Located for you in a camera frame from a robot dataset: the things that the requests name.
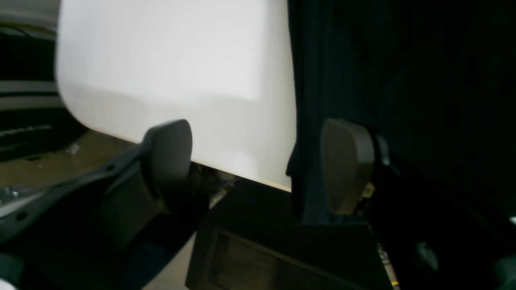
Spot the dark box under table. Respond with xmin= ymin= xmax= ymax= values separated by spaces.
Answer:
xmin=185 ymin=180 xmax=393 ymax=290

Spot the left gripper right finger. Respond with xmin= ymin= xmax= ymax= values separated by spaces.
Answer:
xmin=321 ymin=118 xmax=390 ymax=215

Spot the black graphic t-shirt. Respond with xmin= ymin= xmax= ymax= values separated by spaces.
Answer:
xmin=286 ymin=0 xmax=515 ymax=290

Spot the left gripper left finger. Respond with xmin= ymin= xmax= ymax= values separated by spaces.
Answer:
xmin=1 ymin=119 xmax=193 ymax=290

